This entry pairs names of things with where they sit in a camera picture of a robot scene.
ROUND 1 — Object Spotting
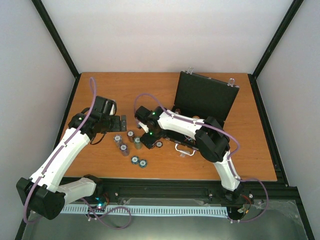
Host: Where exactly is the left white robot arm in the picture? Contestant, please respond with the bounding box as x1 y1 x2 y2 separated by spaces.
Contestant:
16 113 127 220

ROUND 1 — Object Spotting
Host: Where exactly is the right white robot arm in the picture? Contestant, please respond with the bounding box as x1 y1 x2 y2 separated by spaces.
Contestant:
134 106 241 192

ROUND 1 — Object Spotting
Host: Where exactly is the black poker set case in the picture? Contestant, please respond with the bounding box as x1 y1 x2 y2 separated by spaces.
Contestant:
166 71 240 163

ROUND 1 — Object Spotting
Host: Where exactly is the brown tall chip stack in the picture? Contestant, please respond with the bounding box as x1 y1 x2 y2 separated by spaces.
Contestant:
127 130 135 143

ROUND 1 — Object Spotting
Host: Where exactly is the green tall chip stack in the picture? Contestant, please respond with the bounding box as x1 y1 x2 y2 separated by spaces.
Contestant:
133 136 142 150

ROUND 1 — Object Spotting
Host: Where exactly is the purple chip stack upper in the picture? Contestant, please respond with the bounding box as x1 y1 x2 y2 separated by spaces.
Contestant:
113 134 123 148

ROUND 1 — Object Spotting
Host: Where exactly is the purple chip stack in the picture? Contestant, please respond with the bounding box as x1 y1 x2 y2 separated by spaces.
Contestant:
119 143 130 157
113 134 123 148

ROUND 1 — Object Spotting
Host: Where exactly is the purple chip stack lower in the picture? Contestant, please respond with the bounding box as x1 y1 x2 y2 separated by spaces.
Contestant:
119 143 130 157

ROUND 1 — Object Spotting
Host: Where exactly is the blue short stack right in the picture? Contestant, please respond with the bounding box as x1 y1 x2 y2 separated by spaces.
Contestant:
139 159 148 168

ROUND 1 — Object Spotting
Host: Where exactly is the blue short stack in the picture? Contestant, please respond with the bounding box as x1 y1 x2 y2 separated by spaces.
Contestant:
130 155 140 165
139 159 148 168

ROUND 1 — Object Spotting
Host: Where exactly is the blue short stack left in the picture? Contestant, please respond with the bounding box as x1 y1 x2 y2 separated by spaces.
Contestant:
130 155 140 165

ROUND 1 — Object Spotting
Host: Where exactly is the light blue cable duct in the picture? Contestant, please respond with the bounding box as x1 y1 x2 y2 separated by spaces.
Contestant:
62 203 229 218

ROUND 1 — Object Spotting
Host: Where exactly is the left black frame post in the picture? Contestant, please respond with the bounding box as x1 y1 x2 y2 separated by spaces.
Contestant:
31 0 81 78

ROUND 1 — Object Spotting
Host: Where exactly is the black frame post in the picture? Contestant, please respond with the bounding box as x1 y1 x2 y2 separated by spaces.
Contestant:
31 0 81 78
252 0 304 80

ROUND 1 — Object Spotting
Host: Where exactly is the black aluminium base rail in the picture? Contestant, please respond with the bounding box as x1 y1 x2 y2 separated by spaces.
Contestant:
57 177 300 208

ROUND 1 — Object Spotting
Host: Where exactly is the right black frame post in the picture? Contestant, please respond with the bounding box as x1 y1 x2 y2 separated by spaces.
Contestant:
252 0 304 80

